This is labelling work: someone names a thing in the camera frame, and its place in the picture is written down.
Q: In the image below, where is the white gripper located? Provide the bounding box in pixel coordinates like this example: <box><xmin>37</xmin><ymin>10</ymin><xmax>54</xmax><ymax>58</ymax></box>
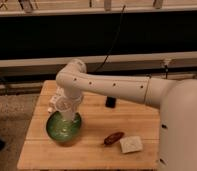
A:
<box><xmin>62</xmin><ymin>90</ymin><xmax>83</xmax><ymax>112</ymax></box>

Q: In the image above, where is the white ceramic cup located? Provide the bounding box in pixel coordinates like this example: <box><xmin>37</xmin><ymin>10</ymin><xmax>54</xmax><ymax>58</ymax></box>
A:
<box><xmin>56</xmin><ymin>97</ymin><xmax>75</xmax><ymax>121</ymax></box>

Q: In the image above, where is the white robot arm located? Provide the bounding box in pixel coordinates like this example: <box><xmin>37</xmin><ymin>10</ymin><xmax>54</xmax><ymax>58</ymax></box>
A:
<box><xmin>56</xmin><ymin>59</ymin><xmax>197</xmax><ymax>171</ymax></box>

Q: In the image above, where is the green ceramic bowl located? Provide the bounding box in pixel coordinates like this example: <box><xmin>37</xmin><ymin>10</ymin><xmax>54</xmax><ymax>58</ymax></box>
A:
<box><xmin>46</xmin><ymin>111</ymin><xmax>82</xmax><ymax>143</ymax></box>

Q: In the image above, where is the black rectangular block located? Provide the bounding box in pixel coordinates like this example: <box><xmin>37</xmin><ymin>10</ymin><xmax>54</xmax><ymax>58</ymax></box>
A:
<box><xmin>105</xmin><ymin>97</ymin><xmax>116</xmax><ymax>108</ymax></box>

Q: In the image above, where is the brown sausage toy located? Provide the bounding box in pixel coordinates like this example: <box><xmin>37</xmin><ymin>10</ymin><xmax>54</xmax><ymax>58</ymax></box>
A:
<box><xmin>103</xmin><ymin>132</ymin><xmax>124</xmax><ymax>146</ymax></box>

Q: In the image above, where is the white square sponge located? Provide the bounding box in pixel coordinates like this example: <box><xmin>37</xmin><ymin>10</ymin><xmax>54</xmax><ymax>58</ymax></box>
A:
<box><xmin>120</xmin><ymin>136</ymin><xmax>143</xmax><ymax>154</ymax></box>

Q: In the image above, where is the black hanging cable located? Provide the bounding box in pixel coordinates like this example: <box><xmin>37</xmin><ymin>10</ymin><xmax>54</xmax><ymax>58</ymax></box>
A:
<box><xmin>93</xmin><ymin>4</ymin><xmax>127</xmax><ymax>72</ymax></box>

